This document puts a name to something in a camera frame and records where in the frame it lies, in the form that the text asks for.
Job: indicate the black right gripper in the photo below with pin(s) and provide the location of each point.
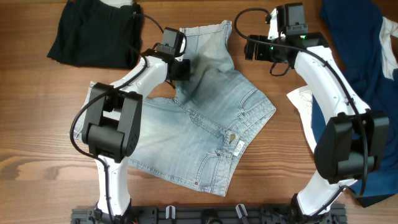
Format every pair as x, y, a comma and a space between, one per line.
252, 43

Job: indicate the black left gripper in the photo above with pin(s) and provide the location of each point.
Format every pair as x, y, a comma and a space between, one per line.
185, 71

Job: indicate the light blue denim shorts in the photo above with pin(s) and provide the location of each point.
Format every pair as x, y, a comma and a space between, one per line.
197, 138

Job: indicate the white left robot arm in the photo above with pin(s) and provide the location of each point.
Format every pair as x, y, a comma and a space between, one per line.
111, 129

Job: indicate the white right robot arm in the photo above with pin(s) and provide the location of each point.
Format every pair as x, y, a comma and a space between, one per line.
351, 145

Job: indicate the folded black garment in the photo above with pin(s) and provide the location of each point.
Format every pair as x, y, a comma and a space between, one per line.
94, 33

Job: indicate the blue and white shirt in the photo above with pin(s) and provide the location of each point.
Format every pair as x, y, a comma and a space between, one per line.
362, 37

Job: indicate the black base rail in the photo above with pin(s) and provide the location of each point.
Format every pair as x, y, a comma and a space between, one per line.
273, 213

